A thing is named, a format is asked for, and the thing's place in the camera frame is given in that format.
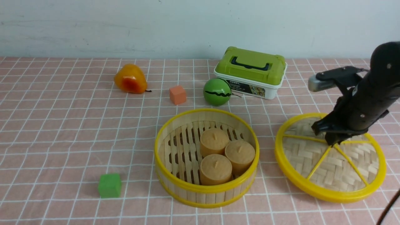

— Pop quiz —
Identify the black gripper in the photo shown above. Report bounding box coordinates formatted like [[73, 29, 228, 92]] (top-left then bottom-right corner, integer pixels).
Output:
[[311, 91, 389, 146]]

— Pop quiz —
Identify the yellow-rimmed woven steamer lid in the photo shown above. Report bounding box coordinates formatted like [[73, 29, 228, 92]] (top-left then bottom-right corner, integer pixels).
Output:
[[275, 113, 386, 203]]

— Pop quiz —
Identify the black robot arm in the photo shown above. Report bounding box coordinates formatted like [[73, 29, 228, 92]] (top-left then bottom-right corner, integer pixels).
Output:
[[308, 42, 400, 146]]

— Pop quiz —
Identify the yellow-rimmed bamboo steamer basket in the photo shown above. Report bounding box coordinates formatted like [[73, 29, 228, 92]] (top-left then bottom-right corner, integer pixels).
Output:
[[154, 108, 260, 208]]

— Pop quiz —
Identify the tan cylindrical bun right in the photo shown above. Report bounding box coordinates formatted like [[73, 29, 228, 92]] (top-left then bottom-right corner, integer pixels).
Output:
[[225, 140, 256, 176]]

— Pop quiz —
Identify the tan cylindrical bun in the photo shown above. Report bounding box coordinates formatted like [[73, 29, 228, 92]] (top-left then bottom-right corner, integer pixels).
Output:
[[225, 140, 256, 176], [200, 128, 230, 158], [200, 154, 232, 186]]

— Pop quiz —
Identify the green and white toolbox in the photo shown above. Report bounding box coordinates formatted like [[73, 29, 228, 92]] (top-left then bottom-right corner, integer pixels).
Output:
[[214, 47, 288, 100]]

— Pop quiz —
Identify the tan cylindrical bun left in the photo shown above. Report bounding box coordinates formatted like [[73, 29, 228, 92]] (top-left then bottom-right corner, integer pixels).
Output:
[[200, 128, 230, 158]]

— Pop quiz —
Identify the green toy watermelon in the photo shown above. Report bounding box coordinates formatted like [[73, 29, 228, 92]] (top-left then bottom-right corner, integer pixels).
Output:
[[203, 78, 232, 106]]

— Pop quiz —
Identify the tan cylindrical bun front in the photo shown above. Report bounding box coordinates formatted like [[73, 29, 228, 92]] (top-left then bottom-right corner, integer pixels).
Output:
[[200, 154, 232, 186]]

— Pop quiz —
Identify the orange foam cube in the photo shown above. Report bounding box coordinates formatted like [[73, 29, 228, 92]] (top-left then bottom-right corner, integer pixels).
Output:
[[169, 85, 187, 105]]

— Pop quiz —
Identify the orange toy pear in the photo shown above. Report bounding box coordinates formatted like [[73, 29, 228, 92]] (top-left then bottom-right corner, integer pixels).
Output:
[[114, 63, 152, 94]]

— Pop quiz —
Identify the green foam cube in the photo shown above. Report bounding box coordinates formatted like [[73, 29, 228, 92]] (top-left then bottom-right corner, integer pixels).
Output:
[[97, 173, 122, 198]]

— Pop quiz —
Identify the pink checkered tablecloth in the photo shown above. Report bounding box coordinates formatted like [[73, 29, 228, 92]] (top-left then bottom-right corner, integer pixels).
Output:
[[0, 57, 399, 225]]

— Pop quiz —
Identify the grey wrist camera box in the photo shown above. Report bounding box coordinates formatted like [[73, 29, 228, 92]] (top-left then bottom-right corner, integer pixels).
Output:
[[308, 66, 369, 94]]

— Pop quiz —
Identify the black cable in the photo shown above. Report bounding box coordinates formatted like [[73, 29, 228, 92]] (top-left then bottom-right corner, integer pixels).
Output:
[[377, 187, 400, 225]]

